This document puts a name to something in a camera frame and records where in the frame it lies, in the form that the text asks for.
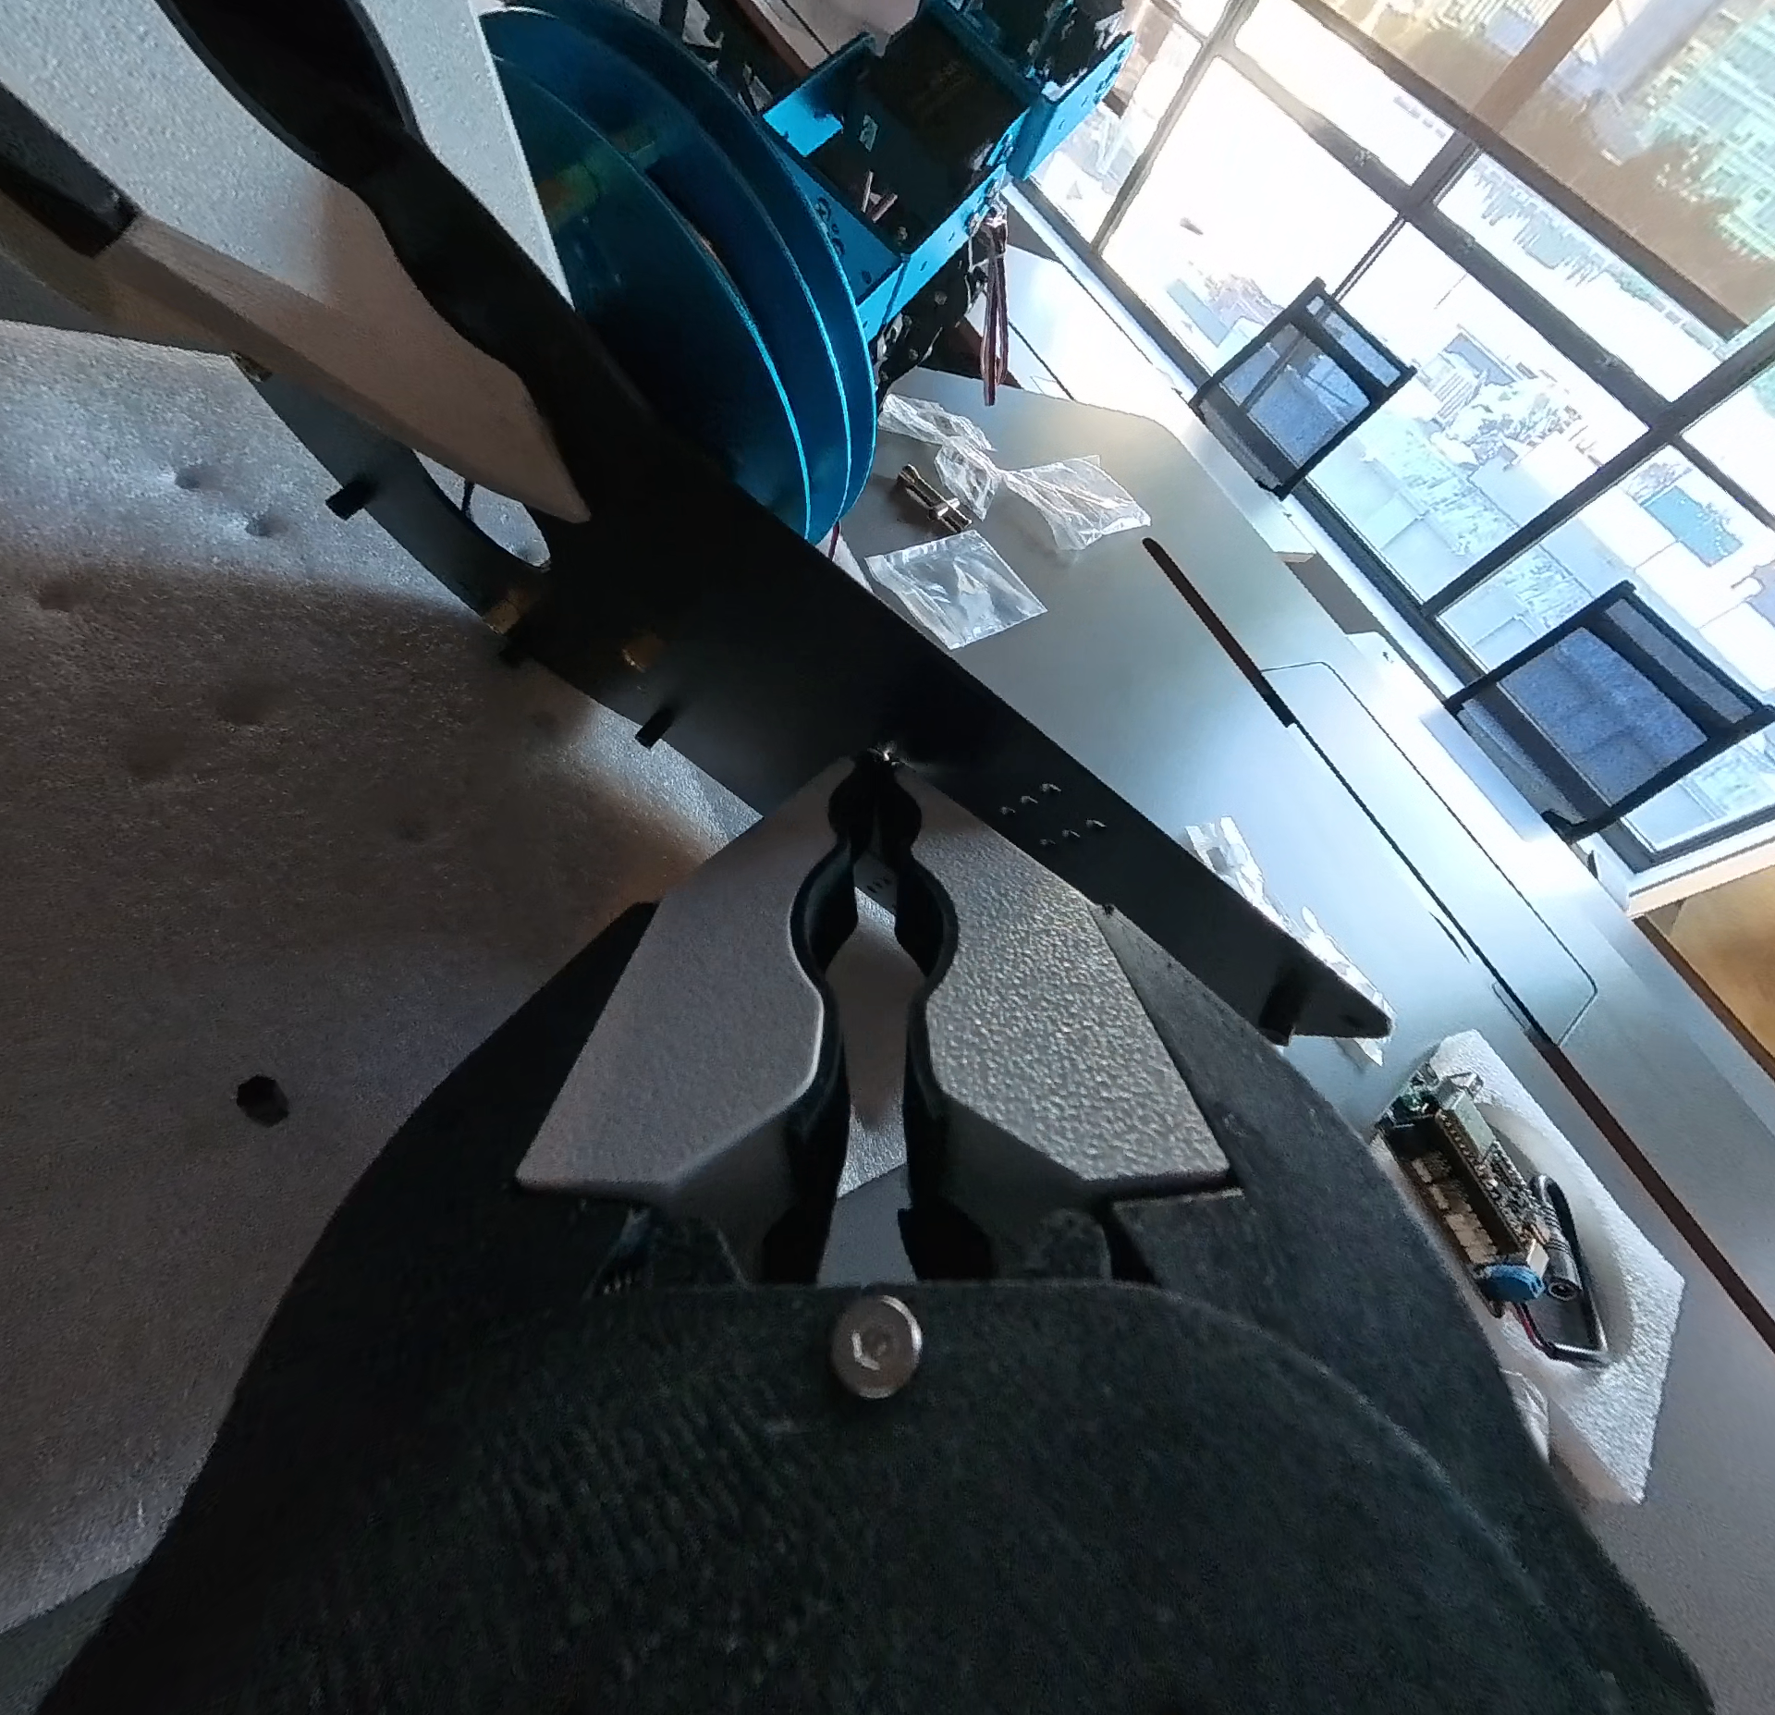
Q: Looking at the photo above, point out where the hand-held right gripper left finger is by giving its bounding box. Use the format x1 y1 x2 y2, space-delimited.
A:
512 756 889 1284

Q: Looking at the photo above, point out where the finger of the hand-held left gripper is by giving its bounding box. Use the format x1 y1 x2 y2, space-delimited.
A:
0 0 593 525

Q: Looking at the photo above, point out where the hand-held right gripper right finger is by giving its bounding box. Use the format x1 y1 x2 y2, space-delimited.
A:
883 756 1237 1231

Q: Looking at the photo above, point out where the blue toy robot arm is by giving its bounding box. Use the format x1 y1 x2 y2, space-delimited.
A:
477 0 1153 545

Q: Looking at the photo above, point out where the black triangular base plate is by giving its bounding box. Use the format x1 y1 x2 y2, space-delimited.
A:
242 24 1396 1051

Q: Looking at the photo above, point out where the black control circuit board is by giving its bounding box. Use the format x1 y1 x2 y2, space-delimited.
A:
1372 1063 1555 1307

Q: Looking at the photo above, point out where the dark grey desk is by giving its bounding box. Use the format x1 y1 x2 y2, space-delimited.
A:
0 362 1775 1715

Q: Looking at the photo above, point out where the group of small clear bags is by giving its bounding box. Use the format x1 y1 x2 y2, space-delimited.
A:
1181 811 1388 1064

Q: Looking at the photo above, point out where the white foam sheet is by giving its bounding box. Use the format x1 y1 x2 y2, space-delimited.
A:
0 314 917 1626

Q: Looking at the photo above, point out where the black mesh chair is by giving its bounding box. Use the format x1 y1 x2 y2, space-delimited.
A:
1188 277 1420 499
1444 580 1775 846

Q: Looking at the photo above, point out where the large glass window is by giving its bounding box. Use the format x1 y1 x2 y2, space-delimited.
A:
1026 0 1775 870

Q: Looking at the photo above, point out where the black power socket cable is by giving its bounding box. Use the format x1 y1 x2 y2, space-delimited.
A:
1475 1173 1617 1369

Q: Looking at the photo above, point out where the white foam ring block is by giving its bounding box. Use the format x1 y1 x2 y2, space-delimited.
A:
1372 1027 1686 1506

